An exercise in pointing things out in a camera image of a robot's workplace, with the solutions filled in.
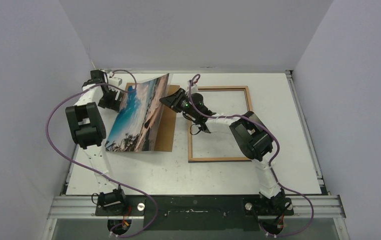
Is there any blue wooden picture frame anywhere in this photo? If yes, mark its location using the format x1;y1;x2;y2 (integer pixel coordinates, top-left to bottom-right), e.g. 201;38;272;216
187;86;253;163

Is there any beach landscape photo print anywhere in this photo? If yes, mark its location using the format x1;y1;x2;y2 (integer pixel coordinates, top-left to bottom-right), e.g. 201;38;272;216
104;73;172;152

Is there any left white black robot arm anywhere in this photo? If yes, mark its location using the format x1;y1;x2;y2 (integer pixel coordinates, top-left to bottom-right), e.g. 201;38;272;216
65;70;129;216

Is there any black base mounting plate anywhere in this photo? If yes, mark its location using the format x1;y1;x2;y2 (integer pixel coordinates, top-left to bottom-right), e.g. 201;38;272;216
94;194;294;235

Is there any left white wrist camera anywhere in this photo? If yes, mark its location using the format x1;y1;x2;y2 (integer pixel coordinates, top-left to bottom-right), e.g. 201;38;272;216
107;76;123;87

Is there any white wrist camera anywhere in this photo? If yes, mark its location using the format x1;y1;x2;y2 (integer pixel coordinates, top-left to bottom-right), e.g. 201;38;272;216
107;76;123;87
186;80;199;96

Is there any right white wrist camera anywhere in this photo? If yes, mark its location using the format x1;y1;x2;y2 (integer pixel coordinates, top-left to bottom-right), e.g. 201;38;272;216
186;80;199;96

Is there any aluminium front rail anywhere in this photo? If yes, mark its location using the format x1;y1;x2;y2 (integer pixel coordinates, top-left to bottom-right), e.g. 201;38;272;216
47;195;346;219

